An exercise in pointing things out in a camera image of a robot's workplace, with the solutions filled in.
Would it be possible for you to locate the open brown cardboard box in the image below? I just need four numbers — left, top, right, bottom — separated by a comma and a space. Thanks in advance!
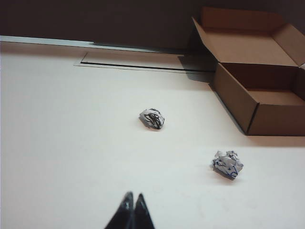
191, 6, 305, 137

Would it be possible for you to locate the table cable slot cover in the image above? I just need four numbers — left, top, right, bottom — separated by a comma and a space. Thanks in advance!
73, 51, 216, 73

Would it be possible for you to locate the wide brown desk partition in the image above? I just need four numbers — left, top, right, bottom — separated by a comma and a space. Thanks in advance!
0, 0, 305, 52

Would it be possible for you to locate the paper ball with blue scribbles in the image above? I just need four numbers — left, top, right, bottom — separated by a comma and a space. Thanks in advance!
212, 150, 245, 180

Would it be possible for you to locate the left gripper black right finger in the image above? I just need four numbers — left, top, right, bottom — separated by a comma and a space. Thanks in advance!
133, 193, 155, 229

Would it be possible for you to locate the paper ball with black scribbles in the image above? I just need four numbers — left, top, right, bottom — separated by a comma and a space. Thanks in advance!
139, 108, 167, 131

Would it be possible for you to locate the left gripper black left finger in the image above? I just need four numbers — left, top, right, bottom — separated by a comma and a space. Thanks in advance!
104, 191, 134, 229

